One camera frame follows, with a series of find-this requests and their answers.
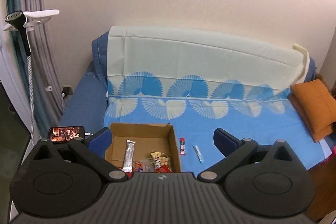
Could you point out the brown cardboard box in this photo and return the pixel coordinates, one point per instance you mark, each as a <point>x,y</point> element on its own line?
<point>148,138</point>

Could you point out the light blue stick packet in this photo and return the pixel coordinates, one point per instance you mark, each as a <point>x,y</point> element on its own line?
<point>199,154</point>

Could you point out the small red packet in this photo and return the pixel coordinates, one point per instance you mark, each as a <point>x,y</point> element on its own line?
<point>163,169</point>

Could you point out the garment steamer stand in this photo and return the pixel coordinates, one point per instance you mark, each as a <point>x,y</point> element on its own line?
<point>23,22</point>

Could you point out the blue denim sofa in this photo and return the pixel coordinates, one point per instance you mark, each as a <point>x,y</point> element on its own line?
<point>84,103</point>

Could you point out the peanut snack bag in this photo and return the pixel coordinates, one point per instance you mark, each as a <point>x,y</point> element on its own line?
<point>165,160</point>

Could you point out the blue white fan-pattern cloth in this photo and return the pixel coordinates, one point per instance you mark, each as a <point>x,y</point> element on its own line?
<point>210,98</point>

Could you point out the small candy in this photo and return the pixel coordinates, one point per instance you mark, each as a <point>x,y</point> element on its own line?
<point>138,167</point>

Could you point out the silver long stick packet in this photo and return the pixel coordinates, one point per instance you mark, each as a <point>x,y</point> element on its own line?
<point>128,158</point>

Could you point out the grey curtain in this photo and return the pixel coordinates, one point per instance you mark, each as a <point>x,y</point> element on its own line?
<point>47,87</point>

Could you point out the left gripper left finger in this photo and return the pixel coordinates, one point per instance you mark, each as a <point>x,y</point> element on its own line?
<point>92,153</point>

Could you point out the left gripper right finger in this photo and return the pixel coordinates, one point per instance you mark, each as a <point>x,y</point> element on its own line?
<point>237,153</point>

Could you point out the black smartphone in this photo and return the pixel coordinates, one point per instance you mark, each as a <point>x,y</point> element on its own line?
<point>65,134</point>

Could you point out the red coffee pouch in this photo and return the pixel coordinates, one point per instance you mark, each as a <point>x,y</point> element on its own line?
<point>129,174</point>

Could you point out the clear candy bag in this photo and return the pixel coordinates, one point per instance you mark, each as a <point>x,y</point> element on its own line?
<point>147,165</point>

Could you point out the red white stick packet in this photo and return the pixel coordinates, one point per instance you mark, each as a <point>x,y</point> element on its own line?
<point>182,146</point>

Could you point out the yellow snack bar wrapper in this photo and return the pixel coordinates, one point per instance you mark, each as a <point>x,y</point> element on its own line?
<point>156,156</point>

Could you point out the orange cushion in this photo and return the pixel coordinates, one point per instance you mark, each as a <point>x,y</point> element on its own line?
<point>316,106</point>

